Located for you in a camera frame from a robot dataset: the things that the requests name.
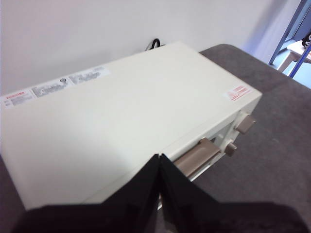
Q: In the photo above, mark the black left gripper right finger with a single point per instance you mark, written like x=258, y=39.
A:
x=230, y=218

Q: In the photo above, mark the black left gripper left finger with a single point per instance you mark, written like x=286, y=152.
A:
x=97, y=218

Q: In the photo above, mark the small beige oven knob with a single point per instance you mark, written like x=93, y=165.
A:
x=230, y=148

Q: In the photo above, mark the large beige oven knob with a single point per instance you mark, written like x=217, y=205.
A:
x=246, y=123

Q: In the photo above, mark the cream white toaster oven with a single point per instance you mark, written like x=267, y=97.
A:
x=109, y=116

